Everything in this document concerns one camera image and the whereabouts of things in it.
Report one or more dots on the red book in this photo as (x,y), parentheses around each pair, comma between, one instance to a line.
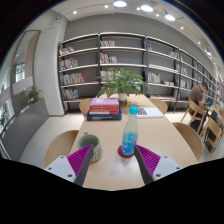
(104,109)

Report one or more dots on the person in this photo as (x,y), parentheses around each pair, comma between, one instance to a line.
(196,96)

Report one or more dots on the green potted plant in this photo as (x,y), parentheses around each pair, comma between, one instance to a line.
(123,83)

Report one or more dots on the thick dark blue book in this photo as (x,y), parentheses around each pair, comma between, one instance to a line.
(104,116)

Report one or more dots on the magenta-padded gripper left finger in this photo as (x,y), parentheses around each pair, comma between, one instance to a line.
(66,165)

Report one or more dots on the flat round red coaster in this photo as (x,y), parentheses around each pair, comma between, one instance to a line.
(120,152)

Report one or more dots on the pink-covered book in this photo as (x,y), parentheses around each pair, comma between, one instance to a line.
(104,101)

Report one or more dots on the grey bookshelf unit with books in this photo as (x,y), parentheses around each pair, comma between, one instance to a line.
(133,50)

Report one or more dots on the patterned green ceramic mug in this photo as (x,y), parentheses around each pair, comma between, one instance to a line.
(91,146)

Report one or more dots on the round ceiling lights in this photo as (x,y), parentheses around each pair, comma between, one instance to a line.
(147,8)

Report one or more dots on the clear bottle with blue cap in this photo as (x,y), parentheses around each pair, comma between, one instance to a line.
(130,136)

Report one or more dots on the white magazine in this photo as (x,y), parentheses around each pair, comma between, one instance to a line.
(151,112)

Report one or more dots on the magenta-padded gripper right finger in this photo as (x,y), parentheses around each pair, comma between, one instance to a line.
(161,166)

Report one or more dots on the black backpack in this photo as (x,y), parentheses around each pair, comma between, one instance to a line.
(212,125)

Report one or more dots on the small window ledge plant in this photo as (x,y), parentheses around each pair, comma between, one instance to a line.
(32,95)

